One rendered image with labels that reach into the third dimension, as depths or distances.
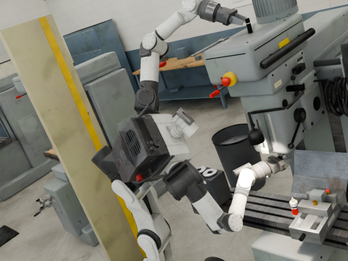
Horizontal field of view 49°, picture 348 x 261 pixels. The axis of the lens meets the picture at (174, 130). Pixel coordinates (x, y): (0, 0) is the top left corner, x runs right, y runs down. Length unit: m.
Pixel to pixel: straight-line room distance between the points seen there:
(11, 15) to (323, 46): 9.58
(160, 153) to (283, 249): 0.84
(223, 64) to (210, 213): 0.64
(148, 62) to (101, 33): 7.08
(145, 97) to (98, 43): 7.16
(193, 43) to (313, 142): 5.68
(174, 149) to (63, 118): 1.54
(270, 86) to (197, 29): 6.01
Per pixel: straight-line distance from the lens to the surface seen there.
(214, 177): 2.30
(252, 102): 1.81
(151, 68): 1.86
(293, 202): 2.09
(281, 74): 1.76
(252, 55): 1.57
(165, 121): 1.77
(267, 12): 1.91
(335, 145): 2.30
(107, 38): 9.00
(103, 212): 3.35
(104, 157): 1.99
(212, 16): 1.80
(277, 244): 2.12
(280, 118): 1.79
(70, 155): 3.12
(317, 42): 2.10
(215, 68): 1.68
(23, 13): 11.18
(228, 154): 3.91
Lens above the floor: 2.18
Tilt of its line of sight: 19 degrees down
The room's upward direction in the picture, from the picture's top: 20 degrees counter-clockwise
